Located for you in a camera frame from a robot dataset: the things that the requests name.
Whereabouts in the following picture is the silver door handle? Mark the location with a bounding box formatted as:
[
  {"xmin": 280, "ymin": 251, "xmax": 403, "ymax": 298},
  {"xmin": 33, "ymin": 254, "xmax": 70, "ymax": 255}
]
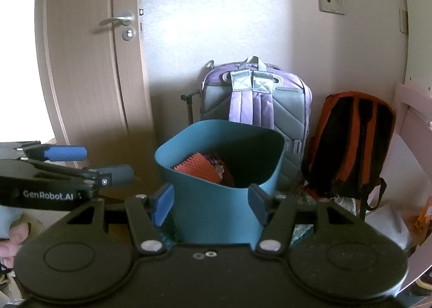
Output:
[{"xmin": 99, "ymin": 11, "xmax": 135, "ymax": 27}]

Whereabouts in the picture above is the white wall socket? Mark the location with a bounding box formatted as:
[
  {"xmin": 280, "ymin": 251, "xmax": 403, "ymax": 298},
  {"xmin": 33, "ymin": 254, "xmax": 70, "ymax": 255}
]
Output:
[{"xmin": 317, "ymin": 0, "xmax": 345, "ymax": 15}]

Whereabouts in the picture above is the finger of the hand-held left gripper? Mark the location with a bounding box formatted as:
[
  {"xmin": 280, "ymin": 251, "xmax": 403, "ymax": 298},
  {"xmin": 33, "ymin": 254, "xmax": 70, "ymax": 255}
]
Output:
[
  {"xmin": 0, "ymin": 141, "xmax": 87, "ymax": 162},
  {"xmin": 20, "ymin": 159, "xmax": 136, "ymax": 189}
]

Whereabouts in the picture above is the purple grey backpack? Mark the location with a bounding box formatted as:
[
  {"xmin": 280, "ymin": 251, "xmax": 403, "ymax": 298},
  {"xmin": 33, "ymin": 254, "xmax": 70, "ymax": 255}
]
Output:
[{"xmin": 201, "ymin": 56, "xmax": 313, "ymax": 191}]

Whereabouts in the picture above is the red plastic bag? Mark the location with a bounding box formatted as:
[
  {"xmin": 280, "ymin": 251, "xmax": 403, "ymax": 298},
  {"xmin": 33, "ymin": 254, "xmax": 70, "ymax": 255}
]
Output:
[{"xmin": 219, "ymin": 166, "xmax": 236, "ymax": 189}]

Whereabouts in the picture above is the pink beige plush item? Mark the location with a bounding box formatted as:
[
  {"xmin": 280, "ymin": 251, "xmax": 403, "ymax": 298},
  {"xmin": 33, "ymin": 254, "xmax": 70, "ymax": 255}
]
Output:
[{"xmin": 0, "ymin": 212, "xmax": 45, "ymax": 259}]

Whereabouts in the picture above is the beige wooden door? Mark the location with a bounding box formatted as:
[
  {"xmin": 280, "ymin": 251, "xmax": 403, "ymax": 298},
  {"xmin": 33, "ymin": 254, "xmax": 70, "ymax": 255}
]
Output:
[{"xmin": 34, "ymin": 0, "xmax": 160, "ymax": 147}]

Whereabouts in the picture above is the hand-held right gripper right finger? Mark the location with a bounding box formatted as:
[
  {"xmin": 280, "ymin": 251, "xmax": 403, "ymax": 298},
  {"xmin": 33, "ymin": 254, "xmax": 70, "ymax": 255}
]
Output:
[{"xmin": 248, "ymin": 184, "xmax": 358, "ymax": 255}]

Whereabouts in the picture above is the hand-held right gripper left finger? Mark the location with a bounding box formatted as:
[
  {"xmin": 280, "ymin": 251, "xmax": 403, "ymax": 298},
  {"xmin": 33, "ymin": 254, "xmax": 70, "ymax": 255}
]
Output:
[{"xmin": 66, "ymin": 184, "xmax": 174, "ymax": 255}]

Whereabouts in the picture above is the black metal stand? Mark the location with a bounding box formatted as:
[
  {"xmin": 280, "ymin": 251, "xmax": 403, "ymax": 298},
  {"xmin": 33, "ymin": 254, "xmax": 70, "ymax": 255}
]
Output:
[{"xmin": 180, "ymin": 90, "xmax": 204, "ymax": 127}]

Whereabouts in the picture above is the white cloth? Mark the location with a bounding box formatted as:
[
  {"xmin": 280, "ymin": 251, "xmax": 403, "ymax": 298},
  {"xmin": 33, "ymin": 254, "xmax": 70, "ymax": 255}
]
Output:
[{"xmin": 366, "ymin": 198, "xmax": 414, "ymax": 255}]

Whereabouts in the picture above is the teal plastic bin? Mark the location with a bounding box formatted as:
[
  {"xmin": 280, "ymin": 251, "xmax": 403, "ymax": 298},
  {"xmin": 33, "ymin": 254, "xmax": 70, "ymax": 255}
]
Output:
[{"xmin": 154, "ymin": 120, "xmax": 287, "ymax": 244}]

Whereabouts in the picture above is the orange black backpack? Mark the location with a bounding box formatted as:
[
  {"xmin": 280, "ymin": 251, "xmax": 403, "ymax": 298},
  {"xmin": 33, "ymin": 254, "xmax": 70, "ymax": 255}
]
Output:
[{"xmin": 300, "ymin": 91, "xmax": 396, "ymax": 221}]

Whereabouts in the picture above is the orange packet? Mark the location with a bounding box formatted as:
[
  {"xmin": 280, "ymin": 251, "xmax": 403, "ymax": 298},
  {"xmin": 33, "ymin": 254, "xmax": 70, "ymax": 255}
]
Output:
[{"xmin": 413, "ymin": 196, "xmax": 432, "ymax": 245}]

